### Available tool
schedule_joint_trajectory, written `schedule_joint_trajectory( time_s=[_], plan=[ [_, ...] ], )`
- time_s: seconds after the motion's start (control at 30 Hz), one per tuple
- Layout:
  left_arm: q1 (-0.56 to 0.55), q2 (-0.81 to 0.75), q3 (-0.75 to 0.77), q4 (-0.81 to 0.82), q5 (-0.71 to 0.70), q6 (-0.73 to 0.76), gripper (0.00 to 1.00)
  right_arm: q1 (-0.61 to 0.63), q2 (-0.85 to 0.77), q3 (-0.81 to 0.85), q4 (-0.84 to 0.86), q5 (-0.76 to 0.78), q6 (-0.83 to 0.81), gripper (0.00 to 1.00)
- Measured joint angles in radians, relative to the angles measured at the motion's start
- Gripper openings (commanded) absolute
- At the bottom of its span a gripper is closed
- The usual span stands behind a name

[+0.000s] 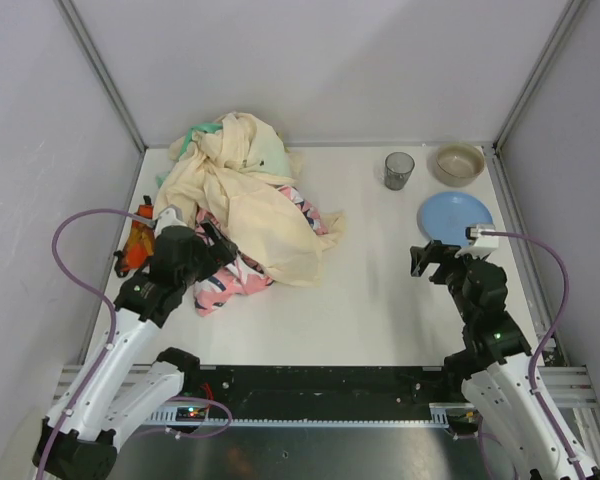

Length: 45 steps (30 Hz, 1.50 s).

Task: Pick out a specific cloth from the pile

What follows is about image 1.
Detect pink patterned cloth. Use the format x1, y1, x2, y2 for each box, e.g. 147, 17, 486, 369
193, 185, 329, 317

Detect cream yellow cloth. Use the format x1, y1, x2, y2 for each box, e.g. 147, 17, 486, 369
155, 113, 346, 287

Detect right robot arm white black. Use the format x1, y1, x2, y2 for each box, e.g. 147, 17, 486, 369
410, 240, 600, 479

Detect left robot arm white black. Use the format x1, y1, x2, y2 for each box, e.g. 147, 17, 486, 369
32, 218, 237, 479

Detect orange black patterned cloth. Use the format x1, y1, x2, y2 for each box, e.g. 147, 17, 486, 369
113, 220, 155, 278

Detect mint green cloth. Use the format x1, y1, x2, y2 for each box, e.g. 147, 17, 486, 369
170, 115, 292, 177

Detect light blue plate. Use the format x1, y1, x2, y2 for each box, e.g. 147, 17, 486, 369
417, 191, 494, 247

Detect beige ceramic bowl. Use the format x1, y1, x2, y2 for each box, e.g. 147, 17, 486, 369
433, 143, 486, 187

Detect dark glass cup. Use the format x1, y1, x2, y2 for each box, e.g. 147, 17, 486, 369
384, 152, 415, 191

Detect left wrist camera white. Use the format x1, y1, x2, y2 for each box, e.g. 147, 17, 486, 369
153, 205, 186, 236

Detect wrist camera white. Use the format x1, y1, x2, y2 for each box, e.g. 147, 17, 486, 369
455, 224, 499, 260
153, 205, 186, 236

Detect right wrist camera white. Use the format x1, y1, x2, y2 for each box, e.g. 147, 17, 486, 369
455, 224, 499, 260

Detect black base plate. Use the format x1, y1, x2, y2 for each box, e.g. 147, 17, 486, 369
180, 366, 464, 415

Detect grey cable duct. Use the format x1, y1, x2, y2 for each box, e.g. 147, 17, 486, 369
143, 402, 473, 428

